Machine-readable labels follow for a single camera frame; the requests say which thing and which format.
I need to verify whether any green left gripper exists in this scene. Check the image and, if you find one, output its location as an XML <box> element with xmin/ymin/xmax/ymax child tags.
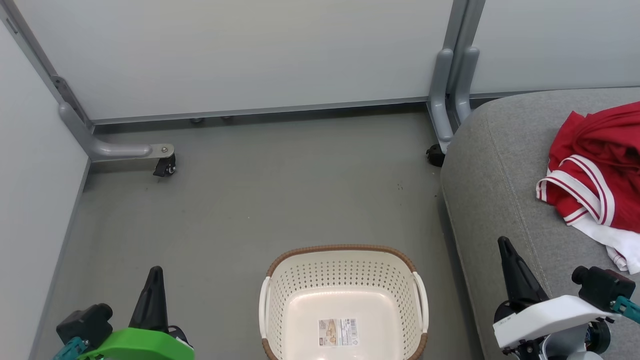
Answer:
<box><xmin>77</xmin><ymin>266</ymin><xmax>195</xmax><ymax>360</ymax></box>

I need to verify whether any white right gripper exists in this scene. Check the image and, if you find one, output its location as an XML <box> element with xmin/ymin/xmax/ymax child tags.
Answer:
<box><xmin>492</xmin><ymin>236</ymin><xmax>615</xmax><ymax>360</ymax></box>

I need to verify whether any red white-trimmed garment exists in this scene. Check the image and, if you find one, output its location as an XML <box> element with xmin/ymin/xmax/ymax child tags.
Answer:
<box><xmin>536</xmin><ymin>101</ymin><xmax>640</xmax><ymax>275</ymax></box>

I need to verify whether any cream perforated laundry basket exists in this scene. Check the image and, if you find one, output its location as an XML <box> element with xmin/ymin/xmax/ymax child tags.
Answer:
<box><xmin>258</xmin><ymin>244</ymin><xmax>430</xmax><ymax>360</ymax></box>

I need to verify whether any printed basket label sticker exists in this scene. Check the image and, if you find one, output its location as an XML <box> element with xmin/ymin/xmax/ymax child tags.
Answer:
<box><xmin>317</xmin><ymin>317</ymin><xmax>361</xmax><ymax>349</ymax></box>

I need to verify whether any grey fabric sofa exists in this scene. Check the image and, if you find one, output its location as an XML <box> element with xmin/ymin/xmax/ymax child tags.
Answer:
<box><xmin>440</xmin><ymin>87</ymin><xmax>640</xmax><ymax>360</ymax></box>

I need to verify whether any black round caster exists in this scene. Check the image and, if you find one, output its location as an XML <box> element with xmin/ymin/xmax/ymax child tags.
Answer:
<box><xmin>425</xmin><ymin>143</ymin><xmax>446</xmax><ymax>168</ymax></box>

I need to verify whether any grey partition foot right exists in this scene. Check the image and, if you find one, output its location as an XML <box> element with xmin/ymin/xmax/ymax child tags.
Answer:
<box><xmin>428</xmin><ymin>0</ymin><xmax>471</xmax><ymax>154</ymax></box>

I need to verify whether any teal left cable connector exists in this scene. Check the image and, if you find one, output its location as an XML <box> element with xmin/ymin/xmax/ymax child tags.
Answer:
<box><xmin>52</xmin><ymin>336</ymin><xmax>90</xmax><ymax>360</ymax></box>

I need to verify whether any teal cable connector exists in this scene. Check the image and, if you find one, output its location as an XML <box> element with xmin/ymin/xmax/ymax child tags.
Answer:
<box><xmin>52</xmin><ymin>336</ymin><xmax>90</xmax><ymax>360</ymax></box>
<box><xmin>610</xmin><ymin>295</ymin><xmax>640</xmax><ymax>324</ymax></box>

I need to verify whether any teal right cable connector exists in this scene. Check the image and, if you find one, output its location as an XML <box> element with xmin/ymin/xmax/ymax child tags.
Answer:
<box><xmin>610</xmin><ymin>295</ymin><xmax>640</xmax><ymax>324</ymax></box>

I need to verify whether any black caster with metal bracket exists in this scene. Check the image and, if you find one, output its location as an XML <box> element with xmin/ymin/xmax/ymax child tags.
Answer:
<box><xmin>152</xmin><ymin>153</ymin><xmax>177</xmax><ymax>178</ymax></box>

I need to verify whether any grey partition bottom rail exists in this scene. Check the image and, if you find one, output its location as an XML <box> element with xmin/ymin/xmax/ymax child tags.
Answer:
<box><xmin>92</xmin><ymin>96</ymin><xmax>432</xmax><ymax>126</ymax></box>

